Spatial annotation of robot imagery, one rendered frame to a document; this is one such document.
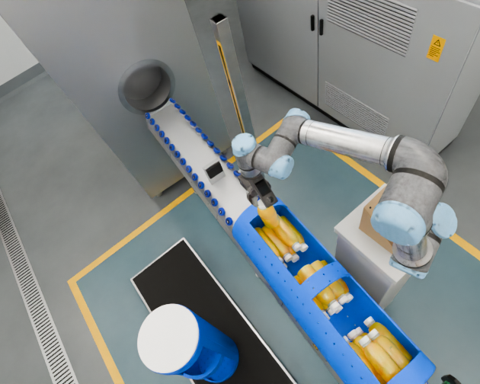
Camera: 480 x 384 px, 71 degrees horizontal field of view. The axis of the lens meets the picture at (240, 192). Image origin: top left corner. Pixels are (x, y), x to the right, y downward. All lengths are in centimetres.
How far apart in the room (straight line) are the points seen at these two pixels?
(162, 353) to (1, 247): 264
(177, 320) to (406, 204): 112
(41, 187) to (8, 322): 136
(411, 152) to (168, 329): 121
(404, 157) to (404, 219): 16
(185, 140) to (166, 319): 113
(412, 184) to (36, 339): 300
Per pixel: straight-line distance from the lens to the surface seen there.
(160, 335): 163
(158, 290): 269
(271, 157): 100
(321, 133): 98
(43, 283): 346
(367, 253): 148
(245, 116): 199
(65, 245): 349
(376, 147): 92
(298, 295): 135
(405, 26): 235
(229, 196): 190
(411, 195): 83
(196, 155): 213
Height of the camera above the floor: 251
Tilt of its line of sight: 57 degrees down
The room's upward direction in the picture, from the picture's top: 20 degrees counter-clockwise
